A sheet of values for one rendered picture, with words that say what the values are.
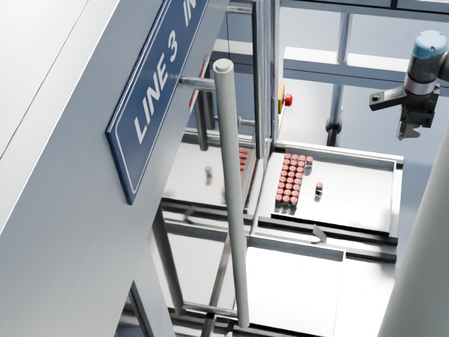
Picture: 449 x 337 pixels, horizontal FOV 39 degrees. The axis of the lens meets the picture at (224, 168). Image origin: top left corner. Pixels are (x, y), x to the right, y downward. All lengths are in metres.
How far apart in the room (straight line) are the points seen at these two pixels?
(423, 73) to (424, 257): 1.22
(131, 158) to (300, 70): 2.22
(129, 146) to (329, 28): 3.23
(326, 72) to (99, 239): 2.29
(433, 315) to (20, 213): 0.29
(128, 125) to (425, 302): 0.35
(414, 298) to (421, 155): 2.81
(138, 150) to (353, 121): 2.69
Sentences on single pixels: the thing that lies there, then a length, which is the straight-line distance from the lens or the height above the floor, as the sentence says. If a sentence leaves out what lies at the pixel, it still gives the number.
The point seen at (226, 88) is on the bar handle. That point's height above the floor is 1.90.
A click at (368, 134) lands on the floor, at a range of 3.27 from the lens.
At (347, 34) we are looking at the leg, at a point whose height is 0.70.
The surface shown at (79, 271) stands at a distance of 0.59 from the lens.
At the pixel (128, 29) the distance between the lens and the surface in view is 0.63.
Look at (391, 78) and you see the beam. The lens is 2.83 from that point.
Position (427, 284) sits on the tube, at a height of 2.10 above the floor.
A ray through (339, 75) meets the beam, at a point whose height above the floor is 0.49.
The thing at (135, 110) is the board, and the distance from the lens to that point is 0.66.
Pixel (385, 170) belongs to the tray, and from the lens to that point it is 2.01.
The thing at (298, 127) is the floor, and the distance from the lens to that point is 3.27.
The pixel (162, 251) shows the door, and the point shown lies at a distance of 0.89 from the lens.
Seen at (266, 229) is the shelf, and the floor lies 0.88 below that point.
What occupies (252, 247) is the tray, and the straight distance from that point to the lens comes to 1.83.
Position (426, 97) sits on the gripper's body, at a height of 1.29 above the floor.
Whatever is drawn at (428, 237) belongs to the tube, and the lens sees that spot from 0.38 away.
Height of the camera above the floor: 2.46
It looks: 52 degrees down
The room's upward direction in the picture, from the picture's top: 5 degrees counter-clockwise
